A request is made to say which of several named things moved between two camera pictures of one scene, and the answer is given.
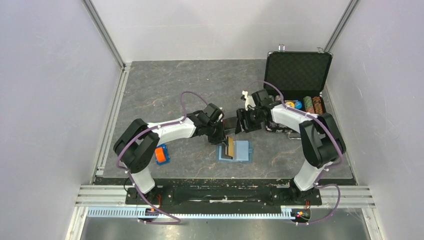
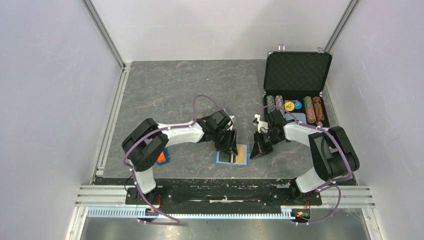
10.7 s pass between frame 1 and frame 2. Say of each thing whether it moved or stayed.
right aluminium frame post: stayed
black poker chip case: stayed
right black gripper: moved
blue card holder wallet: stayed
